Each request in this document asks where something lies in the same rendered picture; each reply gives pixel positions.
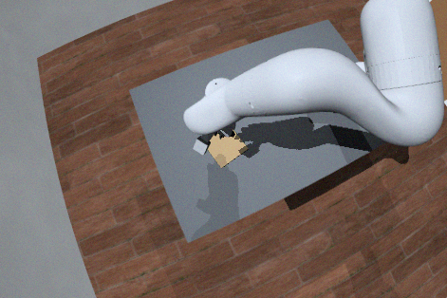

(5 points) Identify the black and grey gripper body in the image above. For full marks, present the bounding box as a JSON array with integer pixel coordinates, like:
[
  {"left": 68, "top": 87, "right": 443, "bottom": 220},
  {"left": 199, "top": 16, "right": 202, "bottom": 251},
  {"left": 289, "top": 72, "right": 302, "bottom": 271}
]
[{"left": 217, "top": 123, "right": 236, "bottom": 137}]

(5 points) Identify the tan flat mat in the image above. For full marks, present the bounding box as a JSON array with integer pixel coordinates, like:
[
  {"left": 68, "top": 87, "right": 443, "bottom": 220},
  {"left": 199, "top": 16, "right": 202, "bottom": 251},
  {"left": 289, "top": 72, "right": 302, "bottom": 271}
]
[{"left": 208, "top": 132, "right": 249, "bottom": 168}]

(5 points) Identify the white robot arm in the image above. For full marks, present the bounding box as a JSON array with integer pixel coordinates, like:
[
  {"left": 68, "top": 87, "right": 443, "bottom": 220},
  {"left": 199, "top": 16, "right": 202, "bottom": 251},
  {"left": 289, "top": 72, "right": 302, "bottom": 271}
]
[{"left": 184, "top": 0, "right": 444, "bottom": 155}]

